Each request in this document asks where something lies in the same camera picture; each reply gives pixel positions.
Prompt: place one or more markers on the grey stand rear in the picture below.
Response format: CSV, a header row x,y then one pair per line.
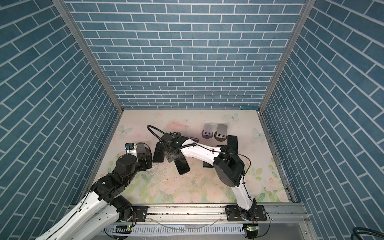
x,y
207,131

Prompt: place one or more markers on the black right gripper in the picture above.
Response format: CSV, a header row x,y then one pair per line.
x,y
168,155

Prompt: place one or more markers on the aluminium corner post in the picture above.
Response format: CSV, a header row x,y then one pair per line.
x,y
303,16
81,41

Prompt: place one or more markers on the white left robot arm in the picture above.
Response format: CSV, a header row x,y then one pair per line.
x,y
103,205

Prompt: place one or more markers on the aluminium corner post left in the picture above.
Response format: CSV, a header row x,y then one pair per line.
x,y
81,41

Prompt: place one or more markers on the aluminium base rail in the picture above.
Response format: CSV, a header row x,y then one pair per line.
x,y
199,214

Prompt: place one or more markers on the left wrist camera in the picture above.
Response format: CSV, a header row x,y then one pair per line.
x,y
129,147

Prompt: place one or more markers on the teal edged black phone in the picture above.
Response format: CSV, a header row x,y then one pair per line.
x,y
232,141

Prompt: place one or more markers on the aluminium corner post right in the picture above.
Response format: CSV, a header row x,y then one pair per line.
x,y
303,16

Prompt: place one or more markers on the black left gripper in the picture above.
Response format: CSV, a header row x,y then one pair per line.
x,y
145,167

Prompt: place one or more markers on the grey stand wooden base right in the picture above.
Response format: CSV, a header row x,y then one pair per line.
x,y
222,133

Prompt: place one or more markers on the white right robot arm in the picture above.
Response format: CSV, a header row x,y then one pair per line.
x,y
228,166

